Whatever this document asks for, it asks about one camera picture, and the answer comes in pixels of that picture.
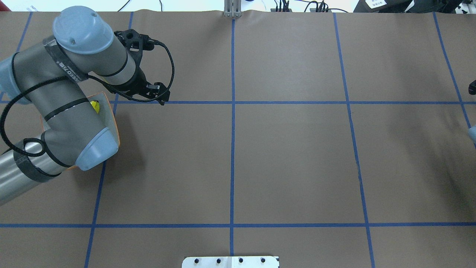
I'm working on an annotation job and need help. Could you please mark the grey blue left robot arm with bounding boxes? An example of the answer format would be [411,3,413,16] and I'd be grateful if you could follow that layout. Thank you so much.
[1,6,172,205]

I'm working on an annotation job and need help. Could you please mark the yellow banana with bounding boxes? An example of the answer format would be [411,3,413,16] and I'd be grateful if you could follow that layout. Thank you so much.
[90,100,100,114]

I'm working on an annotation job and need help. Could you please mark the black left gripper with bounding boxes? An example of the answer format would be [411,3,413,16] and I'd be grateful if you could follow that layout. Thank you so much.
[108,29,171,105]

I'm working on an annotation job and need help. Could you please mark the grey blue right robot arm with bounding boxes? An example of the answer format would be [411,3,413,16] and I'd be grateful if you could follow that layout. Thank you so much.
[468,80,476,144]

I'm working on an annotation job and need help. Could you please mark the grey square plate orange rim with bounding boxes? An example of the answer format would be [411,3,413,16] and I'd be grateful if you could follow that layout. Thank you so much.
[40,92,121,173]

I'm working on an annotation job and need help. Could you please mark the aluminium frame post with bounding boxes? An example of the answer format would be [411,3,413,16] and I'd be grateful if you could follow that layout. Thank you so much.
[223,0,242,19]

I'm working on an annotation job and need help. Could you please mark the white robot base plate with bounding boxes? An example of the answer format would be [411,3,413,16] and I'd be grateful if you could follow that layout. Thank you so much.
[181,256,280,268]

